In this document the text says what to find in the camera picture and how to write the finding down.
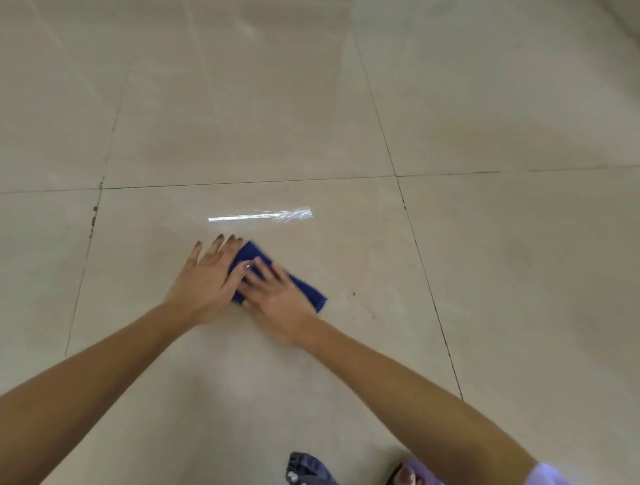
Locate person's left forearm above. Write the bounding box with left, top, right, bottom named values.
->
left=0, top=302, right=202, bottom=485

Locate lilac shirt sleeve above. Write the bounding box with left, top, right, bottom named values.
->
left=528, top=462, right=588, bottom=485

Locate person's right forearm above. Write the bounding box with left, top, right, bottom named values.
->
left=298, top=318, right=540, bottom=485

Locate person's right hand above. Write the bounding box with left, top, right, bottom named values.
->
left=236, top=257, right=321, bottom=347

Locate person's left hand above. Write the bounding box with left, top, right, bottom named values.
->
left=163, top=234, right=253, bottom=327

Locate blue cleaning cloth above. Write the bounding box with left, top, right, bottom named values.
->
left=228, top=240, right=329, bottom=315

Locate blue denim trouser leg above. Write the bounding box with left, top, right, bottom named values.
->
left=286, top=452, right=340, bottom=485

